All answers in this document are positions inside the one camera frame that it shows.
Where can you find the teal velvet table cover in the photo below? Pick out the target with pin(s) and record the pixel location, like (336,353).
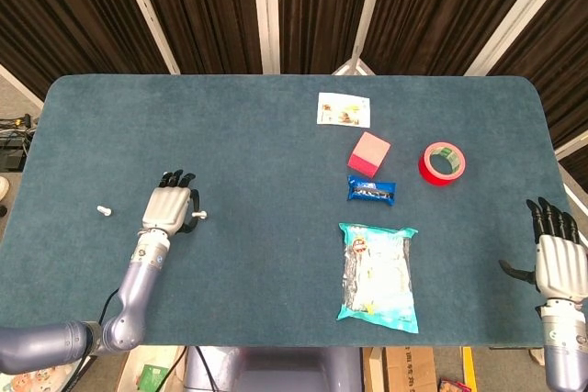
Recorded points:
(275,158)

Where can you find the white shoe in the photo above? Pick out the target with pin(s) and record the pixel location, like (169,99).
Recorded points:
(3,186)

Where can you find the blue cookie snack packet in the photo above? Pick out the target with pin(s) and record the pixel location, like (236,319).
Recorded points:
(367,191)

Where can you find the cartoon bear picture box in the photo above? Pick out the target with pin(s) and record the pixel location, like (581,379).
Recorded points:
(37,384)

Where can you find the white open cardboard box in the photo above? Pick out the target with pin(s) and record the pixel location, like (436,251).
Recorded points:
(131,371)

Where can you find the left lavender robot arm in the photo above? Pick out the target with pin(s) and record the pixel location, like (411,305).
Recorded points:
(138,282)

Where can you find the dark red snack packet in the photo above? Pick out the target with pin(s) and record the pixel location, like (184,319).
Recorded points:
(452,386)

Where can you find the right lavender robot arm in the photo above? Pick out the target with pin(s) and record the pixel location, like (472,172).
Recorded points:
(562,355)

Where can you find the silver bolt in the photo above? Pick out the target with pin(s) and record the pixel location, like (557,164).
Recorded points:
(202,214)

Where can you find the teal clear snack bag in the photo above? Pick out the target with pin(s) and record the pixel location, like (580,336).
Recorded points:
(376,272)

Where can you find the green packet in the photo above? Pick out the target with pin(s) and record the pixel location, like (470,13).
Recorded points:
(152,376)

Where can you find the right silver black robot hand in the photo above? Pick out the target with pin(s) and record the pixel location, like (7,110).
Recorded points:
(562,268)

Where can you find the pink foam cube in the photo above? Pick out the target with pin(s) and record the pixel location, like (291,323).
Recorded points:
(369,148)

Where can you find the red tape roll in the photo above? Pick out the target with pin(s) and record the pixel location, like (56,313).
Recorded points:
(429,176)

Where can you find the lavender robot base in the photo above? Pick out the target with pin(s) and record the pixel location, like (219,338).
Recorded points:
(275,373)

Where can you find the black electronic box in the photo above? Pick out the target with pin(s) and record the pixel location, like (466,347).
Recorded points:
(11,155)

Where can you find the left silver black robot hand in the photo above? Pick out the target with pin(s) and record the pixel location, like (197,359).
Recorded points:
(165,208)

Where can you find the brown cardboard box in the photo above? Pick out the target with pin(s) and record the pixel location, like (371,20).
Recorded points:
(404,371)

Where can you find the white picture sachet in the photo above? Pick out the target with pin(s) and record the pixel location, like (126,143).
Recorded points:
(342,109)

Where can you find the small white bolt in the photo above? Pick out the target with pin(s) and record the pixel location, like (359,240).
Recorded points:
(106,211)

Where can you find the white frame bar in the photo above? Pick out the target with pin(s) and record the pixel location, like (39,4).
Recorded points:
(574,144)

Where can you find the dark brown pleated curtain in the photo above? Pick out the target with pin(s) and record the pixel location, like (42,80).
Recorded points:
(321,6)
(565,43)
(206,11)
(436,11)
(69,11)

